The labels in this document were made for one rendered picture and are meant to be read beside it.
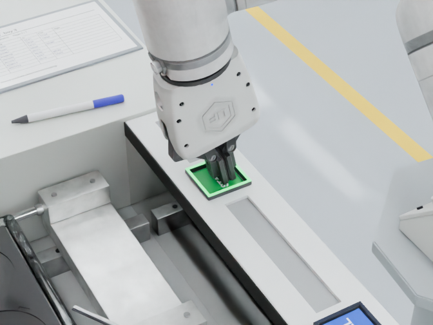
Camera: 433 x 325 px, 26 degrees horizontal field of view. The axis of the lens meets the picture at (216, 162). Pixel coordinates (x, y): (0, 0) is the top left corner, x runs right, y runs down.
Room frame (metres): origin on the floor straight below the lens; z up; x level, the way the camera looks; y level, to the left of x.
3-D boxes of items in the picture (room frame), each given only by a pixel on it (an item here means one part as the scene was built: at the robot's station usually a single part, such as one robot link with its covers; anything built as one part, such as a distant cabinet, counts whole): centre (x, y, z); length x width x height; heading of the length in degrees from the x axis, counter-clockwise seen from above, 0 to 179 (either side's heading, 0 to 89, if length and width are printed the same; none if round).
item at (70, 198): (0.85, 0.17, 0.89); 0.08 x 0.03 x 0.03; 120
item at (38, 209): (0.82, 0.23, 0.89); 0.05 x 0.01 x 0.01; 120
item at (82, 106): (0.92, 0.18, 0.97); 0.14 x 0.01 x 0.01; 111
